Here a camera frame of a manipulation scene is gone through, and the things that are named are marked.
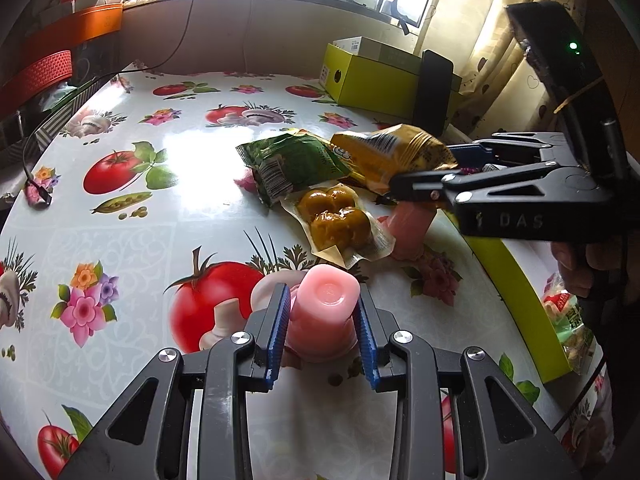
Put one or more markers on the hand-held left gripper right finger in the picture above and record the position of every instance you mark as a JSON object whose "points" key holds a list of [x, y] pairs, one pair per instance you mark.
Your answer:
{"points": [[367, 345]]}

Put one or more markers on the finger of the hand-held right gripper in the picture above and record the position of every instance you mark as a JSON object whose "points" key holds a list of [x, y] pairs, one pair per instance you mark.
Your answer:
{"points": [[425, 185], [520, 141]]}

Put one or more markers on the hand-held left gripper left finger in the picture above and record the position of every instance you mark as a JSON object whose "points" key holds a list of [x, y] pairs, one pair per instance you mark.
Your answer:
{"points": [[277, 330]]}

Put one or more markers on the pink jelly cup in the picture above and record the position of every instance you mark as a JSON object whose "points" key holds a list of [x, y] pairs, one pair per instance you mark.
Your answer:
{"points": [[325, 305], [407, 230]]}

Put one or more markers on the yellow snack bag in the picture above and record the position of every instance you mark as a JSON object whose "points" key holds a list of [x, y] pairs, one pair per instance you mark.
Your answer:
{"points": [[385, 152]]}

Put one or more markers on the yellow-green cardboard tray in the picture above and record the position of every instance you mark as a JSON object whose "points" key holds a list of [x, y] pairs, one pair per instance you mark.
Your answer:
{"points": [[520, 300]]}

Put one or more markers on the brown braised egg pack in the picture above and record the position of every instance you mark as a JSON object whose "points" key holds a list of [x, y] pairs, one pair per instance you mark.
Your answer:
{"points": [[335, 215]]}

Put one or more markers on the clear peanut bag green label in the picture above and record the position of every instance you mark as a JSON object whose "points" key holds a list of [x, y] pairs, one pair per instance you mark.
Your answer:
{"points": [[570, 325]]}

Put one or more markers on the green snack bag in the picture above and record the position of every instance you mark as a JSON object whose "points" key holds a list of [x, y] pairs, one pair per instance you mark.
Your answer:
{"points": [[295, 162]]}

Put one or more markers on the person's right hand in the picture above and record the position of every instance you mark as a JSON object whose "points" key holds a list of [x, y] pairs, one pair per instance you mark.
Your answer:
{"points": [[575, 265]]}

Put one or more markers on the black smartphone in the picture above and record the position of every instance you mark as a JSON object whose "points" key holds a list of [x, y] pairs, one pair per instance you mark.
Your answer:
{"points": [[432, 90]]}

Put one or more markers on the cream heart print curtain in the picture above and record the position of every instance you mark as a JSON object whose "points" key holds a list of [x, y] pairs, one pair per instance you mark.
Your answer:
{"points": [[480, 35]]}

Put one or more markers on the yellow-green cardboard box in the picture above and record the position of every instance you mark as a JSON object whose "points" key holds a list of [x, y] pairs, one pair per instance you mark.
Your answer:
{"points": [[370, 85]]}

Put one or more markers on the brown wooden wardrobe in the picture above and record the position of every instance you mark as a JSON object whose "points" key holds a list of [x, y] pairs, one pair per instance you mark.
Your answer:
{"points": [[615, 35]]}

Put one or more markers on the white flat box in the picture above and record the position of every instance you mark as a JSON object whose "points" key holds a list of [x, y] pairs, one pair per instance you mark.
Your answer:
{"points": [[360, 46]]}

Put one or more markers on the red woven basket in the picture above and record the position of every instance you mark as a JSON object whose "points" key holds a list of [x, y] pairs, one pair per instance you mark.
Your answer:
{"points": [[35, 77]]}

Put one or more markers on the orange storage box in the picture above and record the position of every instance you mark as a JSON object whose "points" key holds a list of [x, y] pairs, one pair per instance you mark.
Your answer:
{"points": [[85, 22]]}

